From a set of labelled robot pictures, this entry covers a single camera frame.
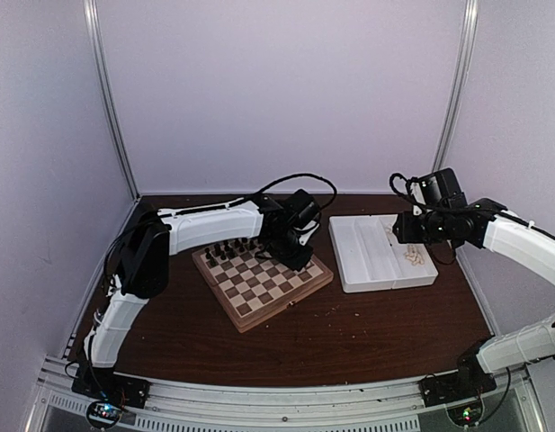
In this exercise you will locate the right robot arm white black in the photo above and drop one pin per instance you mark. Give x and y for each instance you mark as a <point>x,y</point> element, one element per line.
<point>521,253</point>

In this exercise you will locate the right aluminium frame post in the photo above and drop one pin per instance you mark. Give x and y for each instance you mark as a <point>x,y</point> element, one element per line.
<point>462,68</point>

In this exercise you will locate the white plastic tray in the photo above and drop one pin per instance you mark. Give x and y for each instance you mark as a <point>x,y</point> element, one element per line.
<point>366,262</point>

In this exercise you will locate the pile of white chess pieces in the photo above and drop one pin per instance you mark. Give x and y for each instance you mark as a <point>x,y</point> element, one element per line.
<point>413,253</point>

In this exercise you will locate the controller board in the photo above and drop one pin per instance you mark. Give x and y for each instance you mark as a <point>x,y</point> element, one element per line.
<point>465,415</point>
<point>102,414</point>

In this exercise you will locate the left aluminium frame post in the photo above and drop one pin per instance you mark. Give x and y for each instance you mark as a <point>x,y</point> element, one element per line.
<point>95,34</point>

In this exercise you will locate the row of dark chess pieces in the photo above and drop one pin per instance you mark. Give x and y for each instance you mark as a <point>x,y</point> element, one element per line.
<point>232,250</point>

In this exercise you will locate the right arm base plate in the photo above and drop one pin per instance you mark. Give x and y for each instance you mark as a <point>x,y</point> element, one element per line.
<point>448,388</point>

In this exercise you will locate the wooden chess board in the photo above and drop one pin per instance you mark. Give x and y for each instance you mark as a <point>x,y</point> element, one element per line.
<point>252,292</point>

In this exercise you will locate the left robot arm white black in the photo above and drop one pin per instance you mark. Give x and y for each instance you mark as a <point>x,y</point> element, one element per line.
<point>283,226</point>

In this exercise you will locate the front aluminium rail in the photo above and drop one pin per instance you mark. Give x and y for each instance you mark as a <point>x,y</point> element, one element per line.
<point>381,406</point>

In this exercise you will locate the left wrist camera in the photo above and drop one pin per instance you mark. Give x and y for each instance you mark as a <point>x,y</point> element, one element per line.
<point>306,214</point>

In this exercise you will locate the right controller board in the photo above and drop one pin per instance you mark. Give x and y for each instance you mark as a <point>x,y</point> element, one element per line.
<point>465,415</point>

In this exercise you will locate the left controller board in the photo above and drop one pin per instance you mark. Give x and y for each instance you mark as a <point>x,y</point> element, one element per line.
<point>102,414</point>

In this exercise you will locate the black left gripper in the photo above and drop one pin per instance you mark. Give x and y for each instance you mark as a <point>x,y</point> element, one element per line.
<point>297,264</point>

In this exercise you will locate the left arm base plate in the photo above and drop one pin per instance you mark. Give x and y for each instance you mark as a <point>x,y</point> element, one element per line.
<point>122,391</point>

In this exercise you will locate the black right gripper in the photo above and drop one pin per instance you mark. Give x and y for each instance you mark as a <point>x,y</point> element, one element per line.
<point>406,233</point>

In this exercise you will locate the aluminium frame post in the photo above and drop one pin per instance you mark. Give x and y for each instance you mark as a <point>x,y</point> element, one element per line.
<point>95,34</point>
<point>462,68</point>

